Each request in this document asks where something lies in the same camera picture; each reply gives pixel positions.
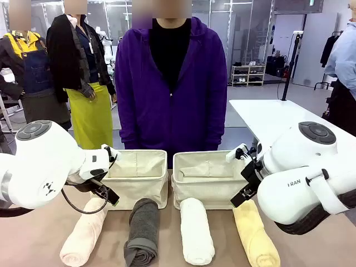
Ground black hanging garment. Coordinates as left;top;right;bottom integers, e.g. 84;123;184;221
319;34;343;68

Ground black right arm cable sleeve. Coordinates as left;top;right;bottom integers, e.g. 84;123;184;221
274;189;356;236

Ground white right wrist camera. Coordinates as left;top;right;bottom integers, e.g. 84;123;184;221
225;143;248;163

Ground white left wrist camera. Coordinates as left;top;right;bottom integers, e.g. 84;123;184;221
101;144;122;167

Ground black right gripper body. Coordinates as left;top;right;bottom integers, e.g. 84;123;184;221
240;158;265;195

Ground cream fabric storage basket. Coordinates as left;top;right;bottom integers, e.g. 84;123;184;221
100;149;169;211
171;150;253;210

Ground white strap on right arm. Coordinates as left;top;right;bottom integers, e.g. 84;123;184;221
305;169;352;215

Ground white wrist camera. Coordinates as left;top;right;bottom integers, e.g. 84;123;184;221
225;143;248;163
101;144;122;167

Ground black tripod pole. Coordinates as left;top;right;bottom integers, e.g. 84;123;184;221
281;31;304;101

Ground white towel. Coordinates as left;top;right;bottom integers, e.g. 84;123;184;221
179;197;216;265

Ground figure in yellow-green apron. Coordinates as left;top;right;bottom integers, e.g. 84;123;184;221
46;0;117;150

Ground pink towel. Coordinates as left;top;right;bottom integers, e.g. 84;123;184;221
59;196;109;267

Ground figure in denim apron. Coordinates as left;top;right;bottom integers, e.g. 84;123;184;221
0;0;72;131

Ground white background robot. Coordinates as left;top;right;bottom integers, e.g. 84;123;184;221
96;26;115;66

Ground black arm cable sleeve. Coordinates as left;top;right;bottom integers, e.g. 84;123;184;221
0;206;36;218
274;189;356;236

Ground yellow towel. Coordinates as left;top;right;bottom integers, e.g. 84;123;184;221
233;199;281;267

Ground gray towel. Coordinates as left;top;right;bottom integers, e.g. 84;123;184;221
123;197;160;267

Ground black bags on floor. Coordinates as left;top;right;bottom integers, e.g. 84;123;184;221
265;55;287;77

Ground person in purple hoodie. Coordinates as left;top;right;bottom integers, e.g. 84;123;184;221
115;0;228;169

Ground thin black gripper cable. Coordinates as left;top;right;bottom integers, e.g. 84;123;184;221
61;183;110;215

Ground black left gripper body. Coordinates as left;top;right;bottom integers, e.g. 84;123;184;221
71;177;112;200

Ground wooden shoe rack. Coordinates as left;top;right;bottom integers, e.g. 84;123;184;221
230;60;266;87

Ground black left arm cable sleeve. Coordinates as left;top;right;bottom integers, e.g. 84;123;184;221
0;206;36;218

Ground white table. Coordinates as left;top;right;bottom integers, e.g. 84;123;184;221
228;98;356;152

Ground person in light blue shirt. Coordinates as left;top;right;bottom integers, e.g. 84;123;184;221
324;0;356;140

